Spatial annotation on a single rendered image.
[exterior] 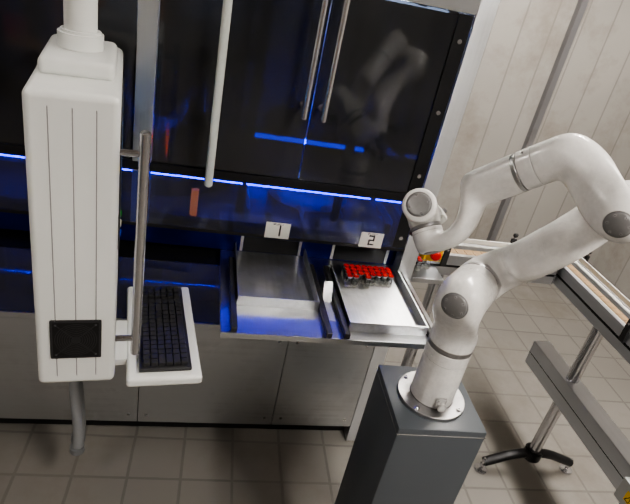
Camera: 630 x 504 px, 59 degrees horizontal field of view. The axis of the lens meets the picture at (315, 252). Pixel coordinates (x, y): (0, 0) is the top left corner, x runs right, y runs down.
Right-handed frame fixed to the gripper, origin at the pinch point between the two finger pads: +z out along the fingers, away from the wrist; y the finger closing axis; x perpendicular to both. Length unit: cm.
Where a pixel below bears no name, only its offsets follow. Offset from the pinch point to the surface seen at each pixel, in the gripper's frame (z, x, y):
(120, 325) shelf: -19, 25, -91
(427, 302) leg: 76, -14, -17
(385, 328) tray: 9.9, -17.3, -29.2
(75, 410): -3, 16, -130
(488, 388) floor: 158, -65, -21
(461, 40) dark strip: 1, 41, 40
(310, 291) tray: 15.3, 7.1, -44.3
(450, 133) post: 18.0, 24.2, 23.3
